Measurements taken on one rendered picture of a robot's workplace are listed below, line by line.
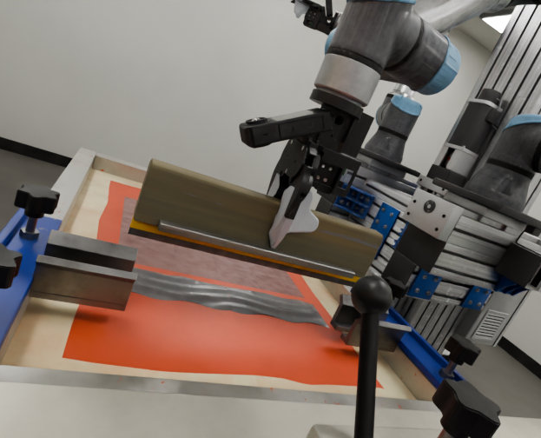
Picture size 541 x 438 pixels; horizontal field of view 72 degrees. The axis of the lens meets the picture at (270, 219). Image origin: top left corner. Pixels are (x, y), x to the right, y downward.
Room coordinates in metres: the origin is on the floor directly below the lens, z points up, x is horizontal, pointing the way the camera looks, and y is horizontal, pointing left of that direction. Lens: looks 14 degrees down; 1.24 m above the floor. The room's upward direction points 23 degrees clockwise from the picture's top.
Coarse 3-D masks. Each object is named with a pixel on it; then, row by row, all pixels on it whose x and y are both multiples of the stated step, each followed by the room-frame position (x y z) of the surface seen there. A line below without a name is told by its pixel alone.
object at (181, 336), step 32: (128, 192) 0.82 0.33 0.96; (128, 224) 0.65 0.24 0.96; (160, 256) 0.58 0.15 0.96; (192, 256) 0.63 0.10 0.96; (96, 320) 0.37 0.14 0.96; (128, 320) 0.39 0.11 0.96; (160, 320) 0.41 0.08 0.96; (192, 320) 0.44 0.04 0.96; (224, 320) 0.47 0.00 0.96; (64, 352) 0.31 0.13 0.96; (96, 352) 0.32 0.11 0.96; (128, 352) 0.34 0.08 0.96; (160, 352) 0.36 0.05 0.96; (192, 352) 0.38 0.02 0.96; (224, 352) 0.41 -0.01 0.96
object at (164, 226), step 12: (168, 228) 0.43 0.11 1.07; (180, 228) 0.43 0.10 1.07; (192, 228) 0.45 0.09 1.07; (204, 240) 0.44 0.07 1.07; (216, 240) 0.45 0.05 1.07; (228, 240) 0.46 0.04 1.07; (240, 240) 0.48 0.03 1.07; (252, 252) 0.47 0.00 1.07; (264, 252) 0.48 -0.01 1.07; (276, 252) 0.49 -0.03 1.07; (300, 264) 0.50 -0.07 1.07; (312, 264) 0.51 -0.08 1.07; (324, 264) 0.52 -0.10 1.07; (348, 276) 0.54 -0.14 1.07
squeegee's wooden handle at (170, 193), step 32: (160, 192) 0.43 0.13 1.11; (192, 192) 0.44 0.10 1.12; (224, 192) 0.46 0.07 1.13; (256, 192) 0.50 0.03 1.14; (192, 224) 0.45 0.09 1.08; (224, 224) 0.47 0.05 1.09; (256, 224) 0.48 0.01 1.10; (320, 224) 0.52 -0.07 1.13; (352, 224) 0.55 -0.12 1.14; (320, 256) 0.53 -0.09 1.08; (352, 256) 0.55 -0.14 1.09
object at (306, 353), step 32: (224, 256) 0.69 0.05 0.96; (256, 288) 0.61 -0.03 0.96; (288, 288) 0.67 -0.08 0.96; (256, 320) 0.51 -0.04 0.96; (256, 352) 0.43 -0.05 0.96; (288, 352) 0.46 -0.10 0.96; (320, 352) 0.50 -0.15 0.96; (352, 352) 0.53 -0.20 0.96; (320, 384) 0.42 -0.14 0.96; (352, 384) 0.45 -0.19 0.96
